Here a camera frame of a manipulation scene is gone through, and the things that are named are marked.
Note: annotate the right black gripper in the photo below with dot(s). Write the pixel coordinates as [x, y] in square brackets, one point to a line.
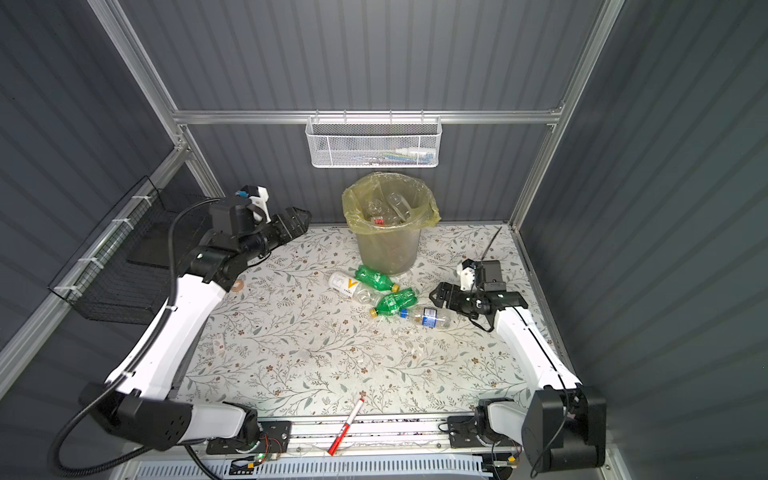
[445, 287]

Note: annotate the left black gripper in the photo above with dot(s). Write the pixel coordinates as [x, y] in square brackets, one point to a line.
[299, 227]

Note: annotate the clear bottle blue label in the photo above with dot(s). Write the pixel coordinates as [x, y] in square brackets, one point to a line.
[427, 316]

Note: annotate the white bottle yellow V label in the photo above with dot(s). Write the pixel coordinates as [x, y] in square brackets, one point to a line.
[354, 289]

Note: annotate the clear crushed bottle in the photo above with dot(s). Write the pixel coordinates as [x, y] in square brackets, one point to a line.
[399, 205]

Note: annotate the clear bottle red label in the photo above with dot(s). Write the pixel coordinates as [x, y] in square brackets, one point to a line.
[377, 212]

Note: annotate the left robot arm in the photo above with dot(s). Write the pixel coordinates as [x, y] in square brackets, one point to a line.
[139, 408]

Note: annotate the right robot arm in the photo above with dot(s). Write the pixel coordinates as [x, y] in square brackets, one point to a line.
[563, 425]

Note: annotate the green bottle near bin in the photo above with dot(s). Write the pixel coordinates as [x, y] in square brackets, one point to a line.
[376, 279]

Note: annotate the mesh bin with yellow bag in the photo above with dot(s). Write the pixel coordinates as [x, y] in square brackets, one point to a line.
[393, 248]

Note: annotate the green bottle yellow cap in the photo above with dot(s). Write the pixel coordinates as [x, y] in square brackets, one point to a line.
[393, 303]

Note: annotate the white bottle in basket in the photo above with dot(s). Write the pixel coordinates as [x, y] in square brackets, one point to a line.
[416, 153]

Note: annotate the red white marker pen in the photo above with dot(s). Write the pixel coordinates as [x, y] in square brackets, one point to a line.
[346, 427]

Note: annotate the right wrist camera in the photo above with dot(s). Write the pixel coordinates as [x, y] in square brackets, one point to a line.
[483, 276]

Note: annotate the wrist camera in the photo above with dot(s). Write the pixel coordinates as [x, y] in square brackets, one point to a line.
[483, 276]
[242, 213]

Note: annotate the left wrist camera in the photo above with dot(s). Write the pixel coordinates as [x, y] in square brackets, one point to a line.
[242, 213]

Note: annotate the white wire wall basket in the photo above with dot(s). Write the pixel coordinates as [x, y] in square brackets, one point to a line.
[349, 145]

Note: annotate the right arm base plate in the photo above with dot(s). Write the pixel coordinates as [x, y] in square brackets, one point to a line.
[464, 432]

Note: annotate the black wire wall basket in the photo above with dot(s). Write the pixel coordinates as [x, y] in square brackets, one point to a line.
[120, 273]

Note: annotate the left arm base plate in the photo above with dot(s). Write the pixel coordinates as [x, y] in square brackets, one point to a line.
[270, 437]

